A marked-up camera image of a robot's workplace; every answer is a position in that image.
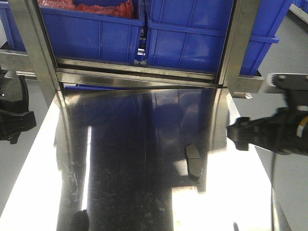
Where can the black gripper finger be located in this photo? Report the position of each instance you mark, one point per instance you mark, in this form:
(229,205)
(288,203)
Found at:
(15,118)

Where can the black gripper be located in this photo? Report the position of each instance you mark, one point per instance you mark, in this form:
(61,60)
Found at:
(292,134)

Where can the grey brake pad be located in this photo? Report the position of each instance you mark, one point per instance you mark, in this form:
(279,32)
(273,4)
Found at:
(14,95)
(194,164)

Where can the far-left blue crate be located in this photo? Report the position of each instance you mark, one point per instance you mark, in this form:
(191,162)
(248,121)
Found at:
(10,28)

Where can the left blue plastic crate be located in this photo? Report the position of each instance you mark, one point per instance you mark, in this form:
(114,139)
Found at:
(94,36)

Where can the blue plastic crate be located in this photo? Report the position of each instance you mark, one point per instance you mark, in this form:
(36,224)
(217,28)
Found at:
(94,36)
(190,34)

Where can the right blue plastic crate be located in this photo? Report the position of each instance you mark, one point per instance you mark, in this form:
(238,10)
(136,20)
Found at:
(190,34)

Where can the red mesh bag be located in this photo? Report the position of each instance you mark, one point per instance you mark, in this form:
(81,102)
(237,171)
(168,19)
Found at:
(125,9)

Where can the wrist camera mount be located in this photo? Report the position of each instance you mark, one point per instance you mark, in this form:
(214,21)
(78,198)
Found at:
(279,82)

